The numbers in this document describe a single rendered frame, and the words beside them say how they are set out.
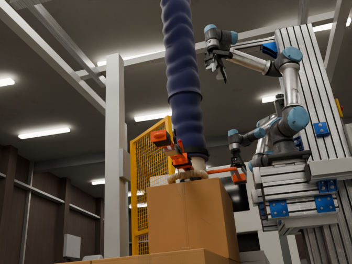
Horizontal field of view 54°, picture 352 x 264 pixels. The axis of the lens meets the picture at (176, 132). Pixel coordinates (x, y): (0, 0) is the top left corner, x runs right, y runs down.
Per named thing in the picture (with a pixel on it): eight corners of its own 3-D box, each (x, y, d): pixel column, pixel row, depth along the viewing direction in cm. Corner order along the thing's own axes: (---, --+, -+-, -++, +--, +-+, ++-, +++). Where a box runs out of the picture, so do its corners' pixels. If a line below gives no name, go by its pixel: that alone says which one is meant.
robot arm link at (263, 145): (261, 164, 241) (270, 111, 275) (244, 170, 251) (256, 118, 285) (272, 173, 245) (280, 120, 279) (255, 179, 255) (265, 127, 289)
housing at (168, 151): (166, 156, 175) (166, 148, 177) (179, 154, 174) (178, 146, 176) (162, 152, 169) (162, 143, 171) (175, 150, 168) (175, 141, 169)
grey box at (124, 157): (126, 182, 358) (125, 155, 371) (131, 181, 357) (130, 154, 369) (118, 177, 340) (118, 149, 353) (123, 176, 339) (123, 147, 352)
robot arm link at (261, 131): (293, 119, 269) (264, 140, 235) (281, 124, 277) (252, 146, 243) (285, 106, 270) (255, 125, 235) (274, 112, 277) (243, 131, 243)
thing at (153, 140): (156, 147, 164) (156, 138, 166) (171, 145, 163) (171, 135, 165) (150, 142, 157) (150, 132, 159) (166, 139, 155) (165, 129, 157)
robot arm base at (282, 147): (298, 161, 197) (295, 145, 201) (303, 152, 183) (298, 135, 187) (272, 164, 199) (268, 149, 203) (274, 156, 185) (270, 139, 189)
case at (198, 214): (179, 268, 224) (175, 207, 241) (240, 263, 216) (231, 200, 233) (149, 265, 171) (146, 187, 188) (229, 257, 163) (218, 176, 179)
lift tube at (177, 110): (178, 168, 229) (168, 43, 272) (211, 163, 225) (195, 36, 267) (169, 158, 210) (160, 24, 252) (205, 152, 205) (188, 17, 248)
